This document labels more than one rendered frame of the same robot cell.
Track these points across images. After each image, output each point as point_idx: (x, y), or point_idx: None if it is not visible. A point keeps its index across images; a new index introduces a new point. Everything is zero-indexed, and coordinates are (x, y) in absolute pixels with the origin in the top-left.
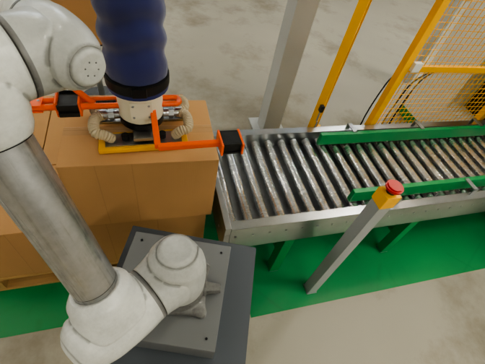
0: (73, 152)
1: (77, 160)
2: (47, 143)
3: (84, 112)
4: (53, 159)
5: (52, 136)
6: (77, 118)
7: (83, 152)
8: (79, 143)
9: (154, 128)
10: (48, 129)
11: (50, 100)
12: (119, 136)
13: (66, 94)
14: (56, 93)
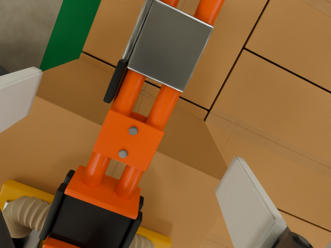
0: (42, 133)
1: (12, 132)
2: (289, 77)
3: (173, 201)
4: (245, 72)
5: (301, 91)
6: (160, 181)
7: (35, 151)
8: (68, 155)
9: None
10: (323, 92)
11: (122, 182)
12: (30, 238)
13: (116, 228)
14: (118, 213)
